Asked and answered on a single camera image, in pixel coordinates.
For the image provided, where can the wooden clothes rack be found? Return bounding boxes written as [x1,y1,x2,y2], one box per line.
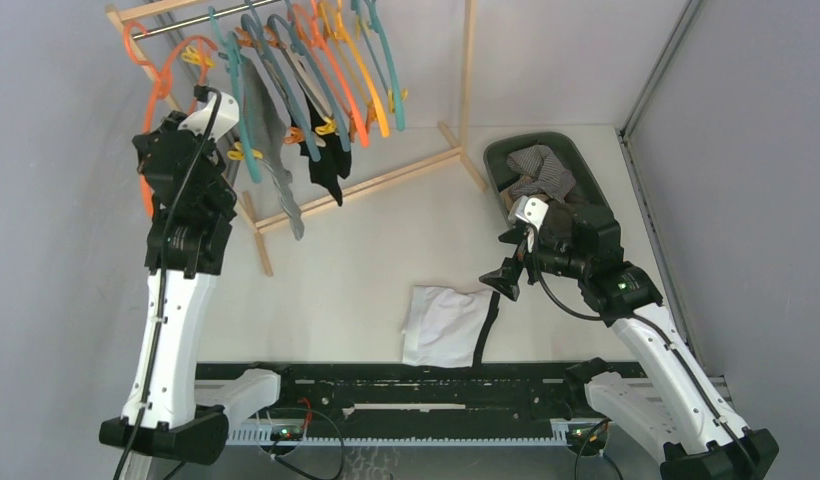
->
[105,1,489,277]

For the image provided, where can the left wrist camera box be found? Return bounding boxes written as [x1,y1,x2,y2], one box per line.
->
[178,90,240,141]

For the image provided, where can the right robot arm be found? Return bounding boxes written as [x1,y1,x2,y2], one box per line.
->
[480,196,779,479]

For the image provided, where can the white underwear black trim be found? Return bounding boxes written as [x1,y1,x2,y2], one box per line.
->
[402,286,501,369]

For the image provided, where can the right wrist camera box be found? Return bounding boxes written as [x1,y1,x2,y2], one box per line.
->
[508,196,549,229]

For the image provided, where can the black hanging underwear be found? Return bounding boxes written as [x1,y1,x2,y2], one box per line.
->
[299,133,352,207]

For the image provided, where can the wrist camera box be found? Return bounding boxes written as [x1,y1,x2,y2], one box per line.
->
[178,90,240,141]
[508,196,549,229]

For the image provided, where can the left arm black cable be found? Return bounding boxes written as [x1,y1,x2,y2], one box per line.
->
[111,86,224,480]

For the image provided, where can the orange clip hanger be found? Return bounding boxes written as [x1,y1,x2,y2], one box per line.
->
[121,19,219,220]

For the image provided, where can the teal hanger back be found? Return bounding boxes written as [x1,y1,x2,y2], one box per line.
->
[351,0,408,131]

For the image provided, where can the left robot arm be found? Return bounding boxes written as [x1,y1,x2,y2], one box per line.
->
[99,109,299,471]

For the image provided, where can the yellow hanger on rack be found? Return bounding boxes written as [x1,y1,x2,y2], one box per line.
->
[316,1,391,138]

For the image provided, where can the grey striped underwear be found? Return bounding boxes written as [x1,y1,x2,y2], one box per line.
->
[241,58,305,240]

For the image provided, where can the striped grey garment in basket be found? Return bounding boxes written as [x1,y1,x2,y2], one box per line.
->
[506,144,576,201]

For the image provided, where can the orange hanger on rack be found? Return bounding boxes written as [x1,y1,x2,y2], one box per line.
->
[290,1,370,148]

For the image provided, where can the dark green laundry basket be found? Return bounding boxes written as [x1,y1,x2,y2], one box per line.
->
[483,132,610,226]

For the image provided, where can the teal hanger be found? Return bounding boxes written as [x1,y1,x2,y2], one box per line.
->
[351,0,408,131]
[208,6,263,184]
[241,1,351,162]

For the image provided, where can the teal hanger front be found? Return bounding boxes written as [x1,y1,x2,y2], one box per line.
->
[208,6,263,184]

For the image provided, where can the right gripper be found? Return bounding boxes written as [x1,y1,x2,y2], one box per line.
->
[479,223,590,301]

